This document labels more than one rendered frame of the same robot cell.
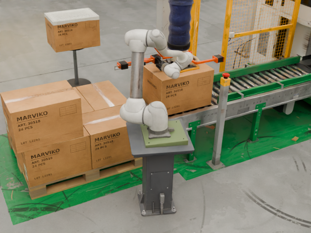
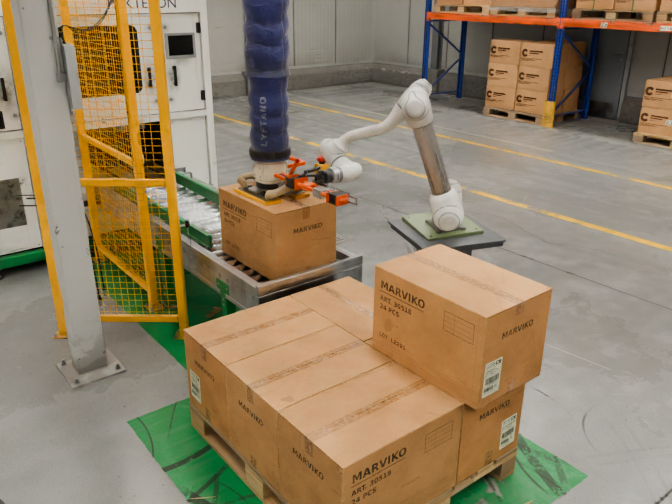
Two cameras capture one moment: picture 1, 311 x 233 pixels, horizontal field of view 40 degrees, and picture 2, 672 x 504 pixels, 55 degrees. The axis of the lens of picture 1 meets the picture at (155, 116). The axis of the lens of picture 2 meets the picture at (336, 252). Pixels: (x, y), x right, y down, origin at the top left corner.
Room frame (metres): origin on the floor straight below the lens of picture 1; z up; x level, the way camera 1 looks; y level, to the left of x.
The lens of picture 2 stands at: (4.12, 3.31, 2.04)
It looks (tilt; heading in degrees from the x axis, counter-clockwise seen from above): 22 degrees down; 261
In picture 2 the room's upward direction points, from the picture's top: straight up
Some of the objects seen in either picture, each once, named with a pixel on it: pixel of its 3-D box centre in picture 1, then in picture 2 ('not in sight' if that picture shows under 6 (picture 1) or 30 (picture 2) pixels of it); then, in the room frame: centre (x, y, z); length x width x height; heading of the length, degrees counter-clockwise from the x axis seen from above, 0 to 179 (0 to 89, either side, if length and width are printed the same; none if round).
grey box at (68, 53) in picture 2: not in sight; (68, 75); (4.88, -0.11, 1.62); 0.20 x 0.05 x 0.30; 119
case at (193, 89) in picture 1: (177, 85); (276, 226); (3.89, -0.22, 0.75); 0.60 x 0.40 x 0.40; 119
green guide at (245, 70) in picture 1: (248, 68); (150, 209); (4.69, -1.10, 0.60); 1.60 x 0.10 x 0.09; 119
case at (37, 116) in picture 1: (42, 114); (456, 319); (3.23, 1.01, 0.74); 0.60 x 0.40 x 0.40; 120
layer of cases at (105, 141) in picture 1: (74, 127); (345, 386); (3.66, 0.83, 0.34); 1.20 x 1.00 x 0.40; 119
